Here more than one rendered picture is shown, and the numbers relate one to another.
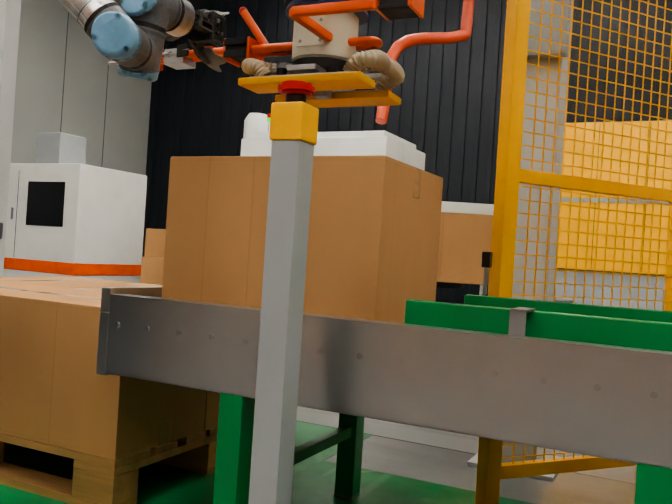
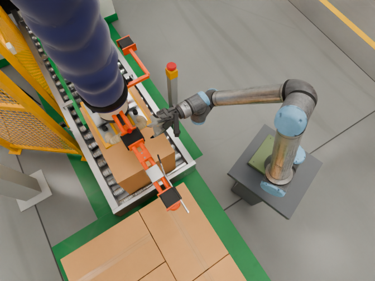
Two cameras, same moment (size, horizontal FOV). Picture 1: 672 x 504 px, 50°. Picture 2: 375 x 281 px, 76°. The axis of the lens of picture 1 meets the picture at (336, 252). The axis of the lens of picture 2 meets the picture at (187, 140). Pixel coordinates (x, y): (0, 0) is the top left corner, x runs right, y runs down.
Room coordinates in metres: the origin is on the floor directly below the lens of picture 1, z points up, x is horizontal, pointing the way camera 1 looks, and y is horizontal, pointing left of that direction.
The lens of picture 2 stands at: (2.26, 0.73, 2.38)
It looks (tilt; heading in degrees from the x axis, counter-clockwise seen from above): 68 degrees down; 207
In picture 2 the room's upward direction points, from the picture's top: 5 degrees clockwise
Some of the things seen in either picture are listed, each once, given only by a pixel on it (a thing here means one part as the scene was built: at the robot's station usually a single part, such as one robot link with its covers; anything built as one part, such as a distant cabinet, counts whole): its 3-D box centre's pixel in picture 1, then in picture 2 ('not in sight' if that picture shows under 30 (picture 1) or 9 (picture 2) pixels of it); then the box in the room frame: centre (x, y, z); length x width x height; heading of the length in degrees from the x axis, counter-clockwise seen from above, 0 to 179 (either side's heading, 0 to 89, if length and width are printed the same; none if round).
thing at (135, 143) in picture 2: (243, 52); (133, 139); (1.99, 0.29, 1.27); 0.10 x 0.08 x 0.06; 155
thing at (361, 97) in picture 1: (337, 94); (99, 120); (1.98, 0.02, 1.16); 0.34 x 0.10 x 0.05; 65
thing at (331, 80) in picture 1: (306, 77); (129, 104); (1.80, 0.10, 1.16); 0.34 x 0.10 x 0.05; 65
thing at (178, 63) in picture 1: (180, 58); (154, 174); (2.08, 0.49, 1.26); 0.07 x 0.07 x 0.04; 65
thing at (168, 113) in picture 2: (198, 26); (169, 116); (1.79, 0.38, 1.27); 0.12 x 0.09 x 0.08; 155
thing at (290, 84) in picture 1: (296, 94); (171, 67); (1.35, 0.09, 1.02); 0.07 x 0.07 x 0.04
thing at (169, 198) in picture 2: not in sight; (168, 198); (2.15, 0.61, 1.27); 0.08 x 0.07 x 0.05; 65
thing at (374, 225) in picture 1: (305, 243); (131, 140); (1.89, 0.08, 0.75); 0.60 x 0.40 x 0.40; 63
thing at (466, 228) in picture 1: (434, 242); not in sight; (3.77, -0.51, 0.82); 0.60 x 0.40 x 0.40; 88
